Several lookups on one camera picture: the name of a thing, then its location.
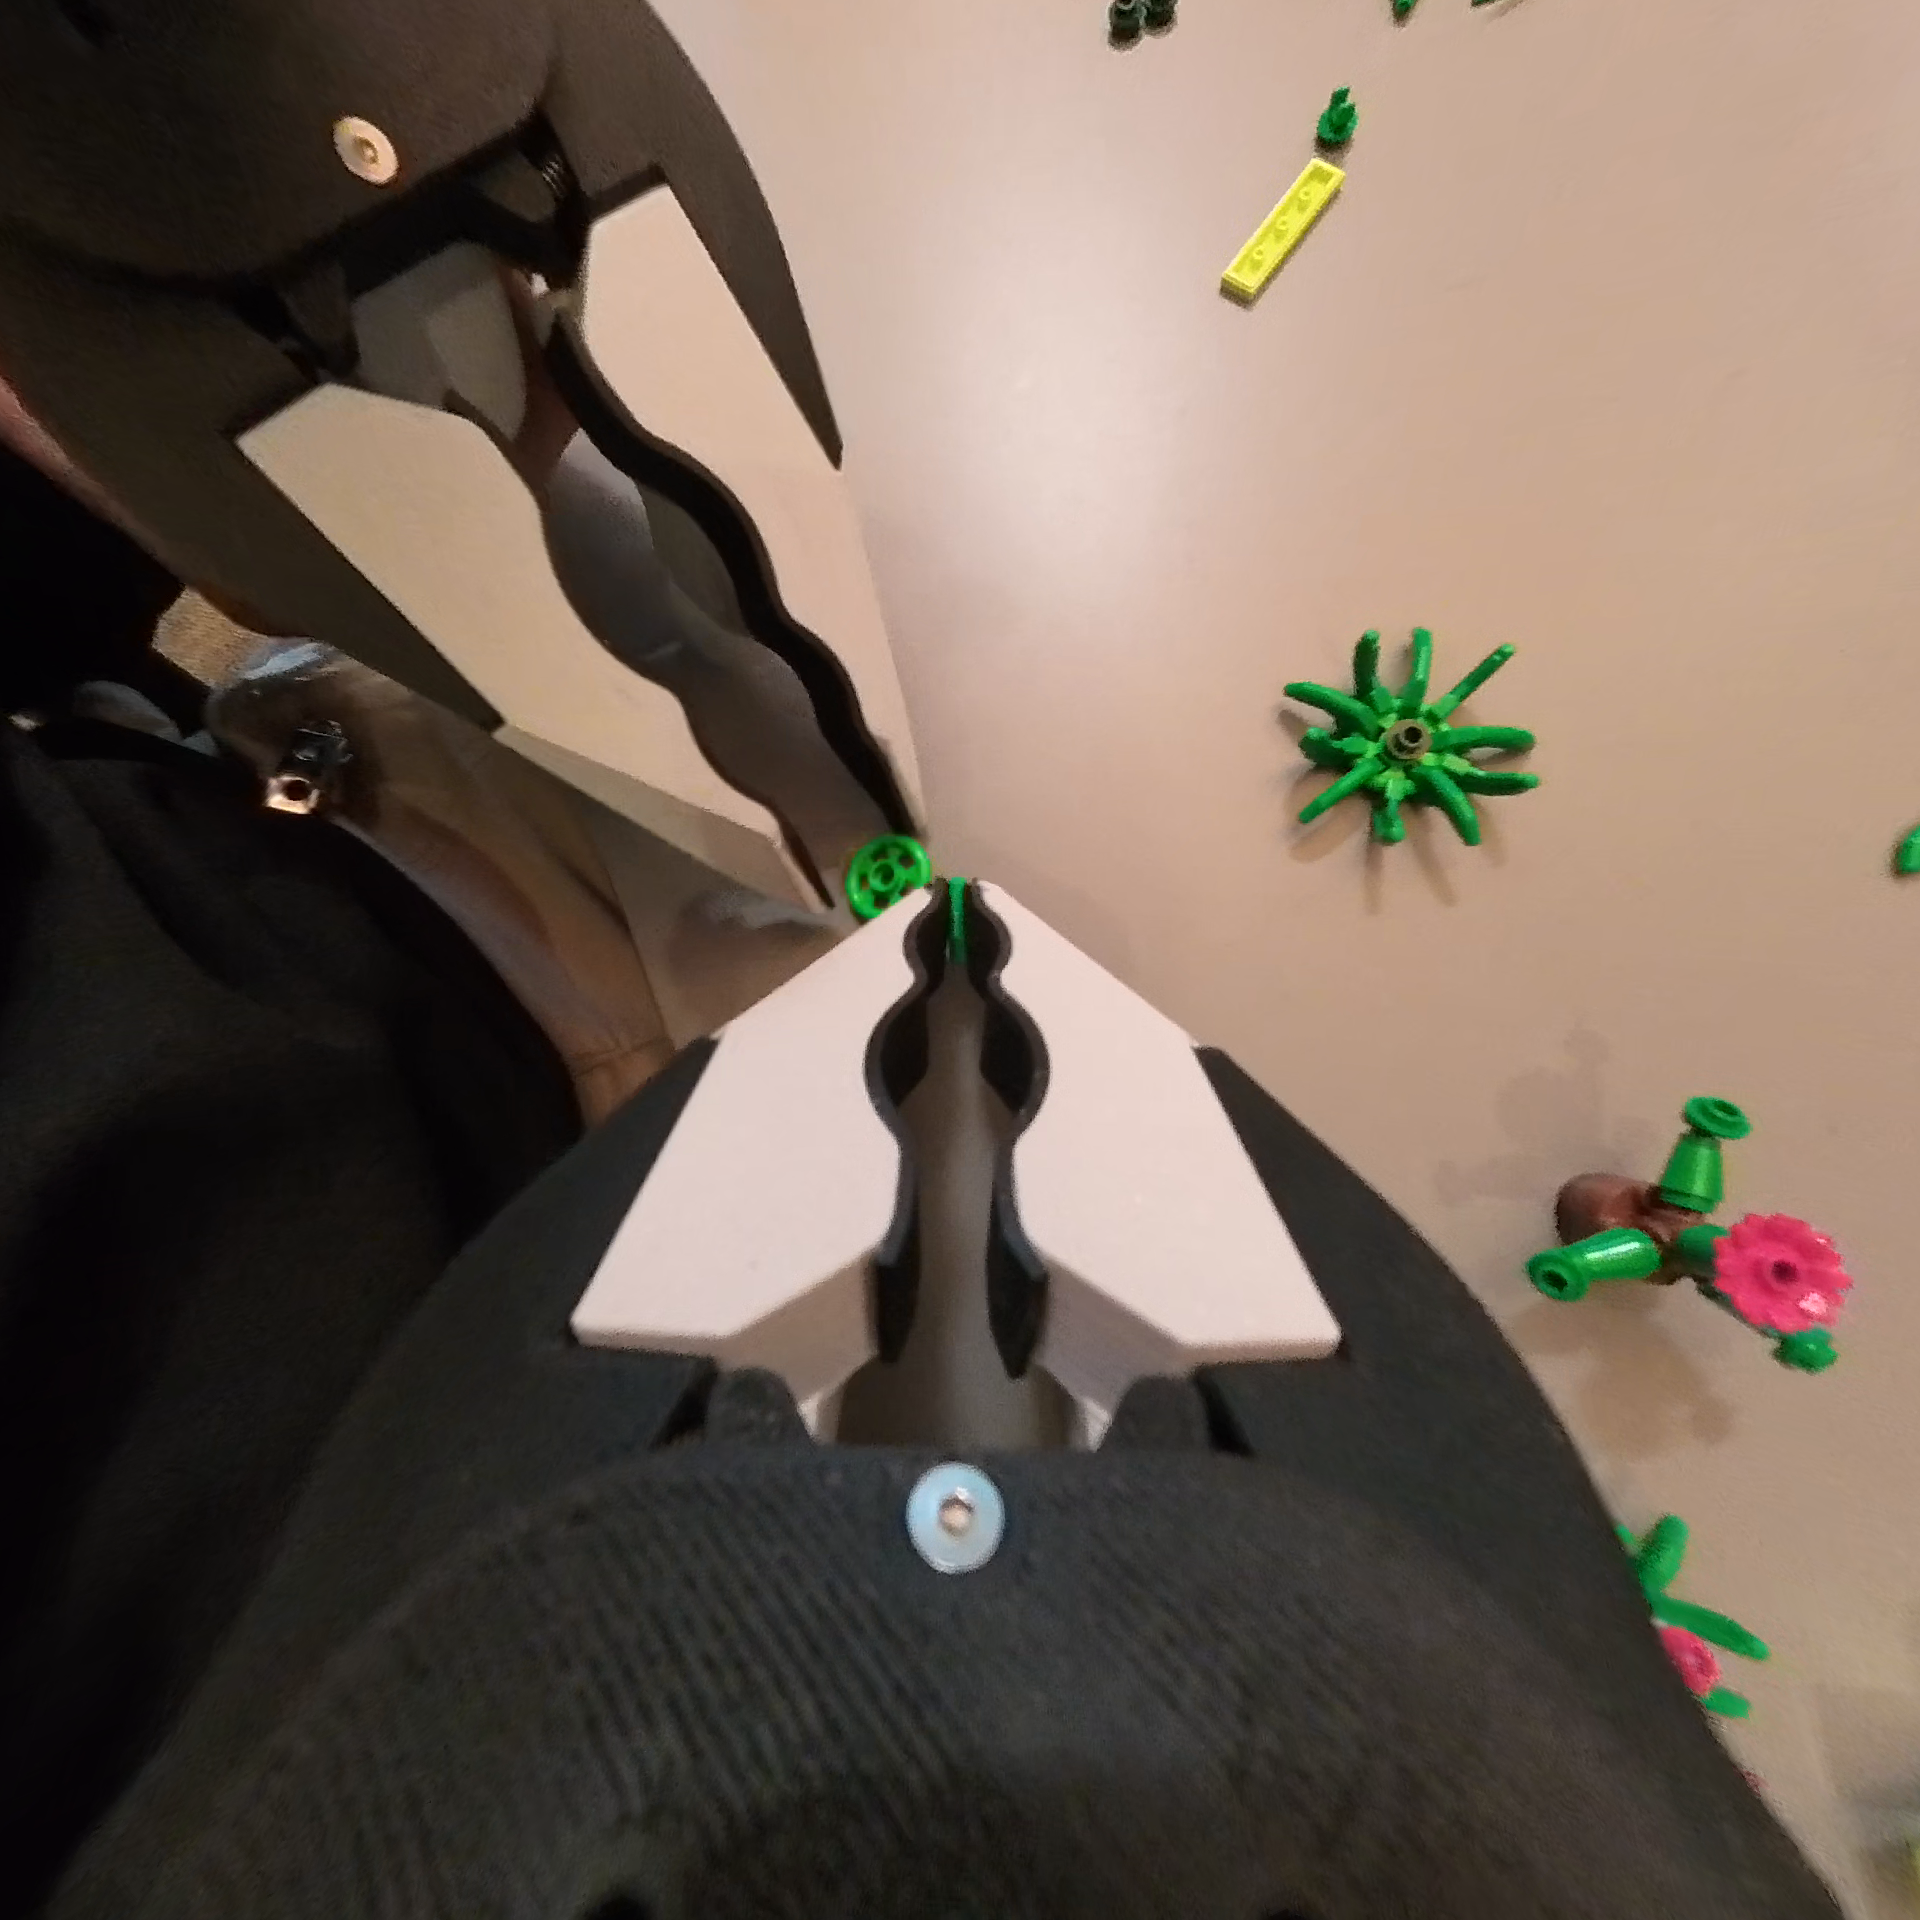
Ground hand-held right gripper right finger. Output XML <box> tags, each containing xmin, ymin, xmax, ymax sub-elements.
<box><xmin>963</xmin><ymin>879</ymin><xmax>1345</xmax><ymax>1455</ymax></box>

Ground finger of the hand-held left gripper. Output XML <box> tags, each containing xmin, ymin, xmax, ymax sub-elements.
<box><xmin>235</xmin><ymin>368</ymin><xmax>847</xmax><ymax>915</ymax></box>
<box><xmin>543</xmin><ymin>168</ymin><xmax>927</xmax><ymax>888</ymax></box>

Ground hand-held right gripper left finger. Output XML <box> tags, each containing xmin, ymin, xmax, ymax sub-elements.
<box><xmin>570</xmin><ymin>879</ymin><xmax>966</xmax><ymax>1434</ymax></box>

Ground green brick wheel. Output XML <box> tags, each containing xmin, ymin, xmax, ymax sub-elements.
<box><xmin>847</xmin><ymin>832</ymin><xmax>930</xmax><ymax>927</ymax></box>

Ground person's beige trousers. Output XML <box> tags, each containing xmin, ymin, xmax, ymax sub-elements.
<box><xmin>151</xmin><ymin>597</ymin><xmax>711</xmax><ymax>1131</ymax></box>

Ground brick cactus with pink flower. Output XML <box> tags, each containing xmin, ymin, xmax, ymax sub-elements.
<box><xmin>1522</xmin><ymin>1092</ymin><xmax>1861</xmax><ymax>1376</ymax></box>

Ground green spiky brick plant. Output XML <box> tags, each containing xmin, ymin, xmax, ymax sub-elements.
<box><xmin>1275</xmin><ymin>621</ymin><xmax>1542</xmax><ymax>854</ymax></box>

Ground person's black jacket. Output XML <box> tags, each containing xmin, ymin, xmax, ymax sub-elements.
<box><xmin>0</xmin><ymin>454</ymin><xmax>586</xmax><ymax>1920</ymax></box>

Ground lime green flat brick plate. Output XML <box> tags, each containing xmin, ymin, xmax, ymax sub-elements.
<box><xmin>1217</xmin><ymin>154</ymin><xmax>1354</xmax><ymax>308</ymax></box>

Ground green brick plant pink flowers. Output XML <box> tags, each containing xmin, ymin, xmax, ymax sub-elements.
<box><xmin>1608</xmin><ymin>1511</ymin><xmax>1777</xmax><ymax>1721</ymax></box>

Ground cluster of green leaf pieces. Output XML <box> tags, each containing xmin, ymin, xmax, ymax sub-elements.
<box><xmin>1386</xmin><ymin>0</ymin><xmax>1920</xmax><ymax>888</ymax></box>

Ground metal lanyard clip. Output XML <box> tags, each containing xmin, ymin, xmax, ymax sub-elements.
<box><xmin>258</xmin><ymin>719</ymin><xmax>361</xmax><ymax>827</ymax></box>

